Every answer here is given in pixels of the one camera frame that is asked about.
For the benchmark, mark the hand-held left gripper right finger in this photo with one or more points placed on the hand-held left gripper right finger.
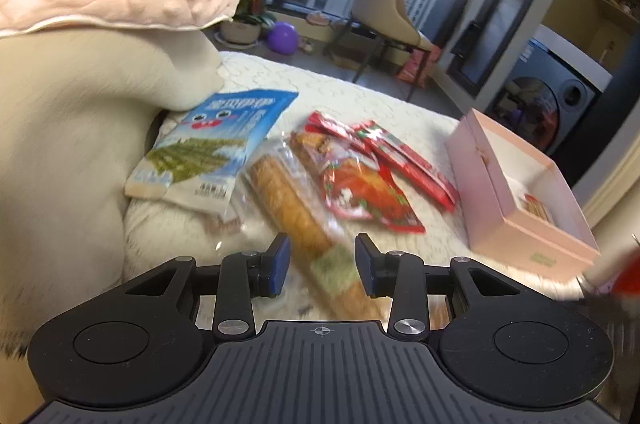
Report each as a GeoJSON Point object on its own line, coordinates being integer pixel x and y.
{"type": "Point", "coordinates": [364, 269]}

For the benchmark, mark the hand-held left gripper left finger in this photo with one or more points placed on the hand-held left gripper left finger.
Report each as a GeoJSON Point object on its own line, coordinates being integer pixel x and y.
{"type": "Point", "coordinates": [280, 269]}

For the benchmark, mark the long bread packet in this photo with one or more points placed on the long bread packet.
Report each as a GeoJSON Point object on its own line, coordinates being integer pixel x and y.
{"type": "Point", "coordinates": [290, 199]}

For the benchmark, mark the large red orange snack packet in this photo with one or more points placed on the large red orange snack packet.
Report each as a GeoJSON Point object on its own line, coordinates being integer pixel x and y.
{"type": "Point", "coordinates": [370, 194]}

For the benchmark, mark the long red snack packet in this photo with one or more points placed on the long red snack packet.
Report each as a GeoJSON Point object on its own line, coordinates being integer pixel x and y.
{"type": "Point", "coordinates": [415, 166]}

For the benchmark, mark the pink cardboard box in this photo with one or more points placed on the pink cardboard box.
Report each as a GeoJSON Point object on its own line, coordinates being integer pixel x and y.
{"type": "Point", "coordinates": [495, 214]}

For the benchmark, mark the blue seaweed snack packet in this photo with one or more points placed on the blue seaweed snack packet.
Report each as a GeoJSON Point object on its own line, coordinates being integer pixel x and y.
{"type": "Point", "coordinates": [215, 139]}

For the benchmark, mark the white textured bedspread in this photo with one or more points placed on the white textured bedspread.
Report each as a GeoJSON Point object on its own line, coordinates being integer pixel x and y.
{"type": "Point", "coordinates": [360, 89]}

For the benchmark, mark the clear biscuit packet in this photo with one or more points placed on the clear biscuit packet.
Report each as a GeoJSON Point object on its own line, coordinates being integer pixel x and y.
{"type": "Point", "coordinates": [536, 208]}

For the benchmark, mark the red bag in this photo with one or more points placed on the red bag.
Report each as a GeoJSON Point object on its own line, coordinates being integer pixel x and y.
{"type": "Point", "coordinates": [417, 66]}

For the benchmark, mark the purple ball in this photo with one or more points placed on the purple ball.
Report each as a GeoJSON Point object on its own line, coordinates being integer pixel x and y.
{"type": "Point", "coordinates": [282, 39]}

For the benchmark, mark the cream pillow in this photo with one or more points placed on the cream pillow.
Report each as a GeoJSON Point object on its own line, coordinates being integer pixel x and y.
{"type": "Point", "coordinates": [75, 129]}

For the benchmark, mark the grey washing machine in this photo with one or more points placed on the grey washing machine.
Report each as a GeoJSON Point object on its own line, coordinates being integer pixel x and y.
{"type": "Point", "coordinates": [555, 99]}

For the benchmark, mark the red fire extinguisher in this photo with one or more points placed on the red fire extinguisher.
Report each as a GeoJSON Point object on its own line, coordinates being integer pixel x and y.
{"type": "Point", "coordinates": [629, 276]}

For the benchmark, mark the black framed panel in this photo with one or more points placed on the black framed panel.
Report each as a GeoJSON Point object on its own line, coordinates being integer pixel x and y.
{"type": "Point", "coordinates": [495, 29]}

